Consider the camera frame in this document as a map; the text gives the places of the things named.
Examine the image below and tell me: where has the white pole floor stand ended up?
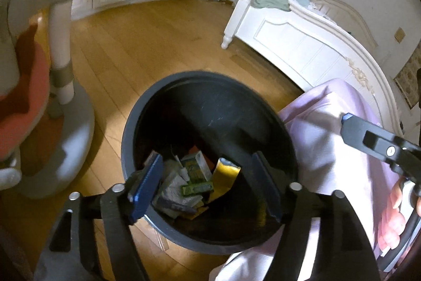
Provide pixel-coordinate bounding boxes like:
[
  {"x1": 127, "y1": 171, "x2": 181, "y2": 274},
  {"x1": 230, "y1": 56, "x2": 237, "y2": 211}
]
[{"x1": 15, "y1": 0, "x2": 96, "y2": 200}]

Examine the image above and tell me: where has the patterned fabric panel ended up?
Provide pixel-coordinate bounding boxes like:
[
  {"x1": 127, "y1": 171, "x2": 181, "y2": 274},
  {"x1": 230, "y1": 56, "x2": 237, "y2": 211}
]
[{"x1": 394, "y1": 51, "x2": 421, "y2": 109}]

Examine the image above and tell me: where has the yellow green carton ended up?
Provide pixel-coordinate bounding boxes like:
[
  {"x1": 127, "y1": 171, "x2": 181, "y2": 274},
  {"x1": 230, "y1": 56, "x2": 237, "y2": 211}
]
[{"x1": 180, "y1": 151, "x2": 213, "y2": 184}]

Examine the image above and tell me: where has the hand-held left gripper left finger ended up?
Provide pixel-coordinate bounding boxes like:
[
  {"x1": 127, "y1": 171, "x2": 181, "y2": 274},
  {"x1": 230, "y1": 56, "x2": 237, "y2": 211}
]
[{"x1": 33, "y1": 152, "x2": 165, "y2": 281}]

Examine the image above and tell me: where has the person's right hand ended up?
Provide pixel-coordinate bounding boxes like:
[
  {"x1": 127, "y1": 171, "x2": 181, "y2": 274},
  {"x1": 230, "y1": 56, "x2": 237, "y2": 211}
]
[{"x1": 378, "y1": 184, "x2": 408, "y2": 252}]

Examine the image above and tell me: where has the white crumpled wrapper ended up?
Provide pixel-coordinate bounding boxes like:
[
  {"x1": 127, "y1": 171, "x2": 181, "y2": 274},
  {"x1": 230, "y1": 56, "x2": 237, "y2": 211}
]
[{"x1": 153, "y1": 159, "x2": 191, "y2": 206}]

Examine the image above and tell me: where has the pink desk chair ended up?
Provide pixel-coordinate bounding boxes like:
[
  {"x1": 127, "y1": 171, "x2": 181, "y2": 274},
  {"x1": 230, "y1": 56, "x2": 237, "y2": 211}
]
[{"x1": 0, "y1": 0, "x2": 55, "y2": 190}]

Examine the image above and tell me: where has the white bed frame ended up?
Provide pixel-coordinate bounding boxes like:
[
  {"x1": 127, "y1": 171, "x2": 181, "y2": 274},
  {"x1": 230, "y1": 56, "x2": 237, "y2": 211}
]
[{"x1": 221, "y1": 0, "x2": 408, "y2": 137}]

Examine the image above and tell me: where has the small green box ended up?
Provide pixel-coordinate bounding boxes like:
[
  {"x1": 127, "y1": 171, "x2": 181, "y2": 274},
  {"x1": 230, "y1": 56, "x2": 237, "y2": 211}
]
[{"x1": 181, "y1": 181, "x2": 214, "y2": 196}]

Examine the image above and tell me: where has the green cloth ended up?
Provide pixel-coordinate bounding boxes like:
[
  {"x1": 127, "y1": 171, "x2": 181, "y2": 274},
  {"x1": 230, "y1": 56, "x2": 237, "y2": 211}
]
[{"x1": 252, "y1": 0, "x2": 292, "y2": 12}]

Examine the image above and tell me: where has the black trash bin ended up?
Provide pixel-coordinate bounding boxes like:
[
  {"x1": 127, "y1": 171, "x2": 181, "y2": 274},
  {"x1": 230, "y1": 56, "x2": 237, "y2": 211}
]
[{"x1": 121, "y1": 70, "x2": 299, "y2": 256}]

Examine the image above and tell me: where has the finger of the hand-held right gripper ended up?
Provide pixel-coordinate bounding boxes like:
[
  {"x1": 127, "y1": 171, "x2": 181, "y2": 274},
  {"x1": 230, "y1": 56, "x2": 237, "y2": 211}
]
[{"x1": 340, "y1": 112, "x2": 421, "y2": 183}]

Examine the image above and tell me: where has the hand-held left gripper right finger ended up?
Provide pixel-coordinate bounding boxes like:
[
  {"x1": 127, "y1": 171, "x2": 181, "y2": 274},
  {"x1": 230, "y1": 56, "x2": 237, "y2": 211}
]
[{"x1": 252, "y1": 151, "x2": 389, "y2": 281}]

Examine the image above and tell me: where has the gold foil packet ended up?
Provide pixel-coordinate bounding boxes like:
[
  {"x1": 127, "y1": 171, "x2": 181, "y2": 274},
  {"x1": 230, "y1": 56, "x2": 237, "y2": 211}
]
[{"x1": 207, "y1": 157, "x2": 242, "y2": 203}]

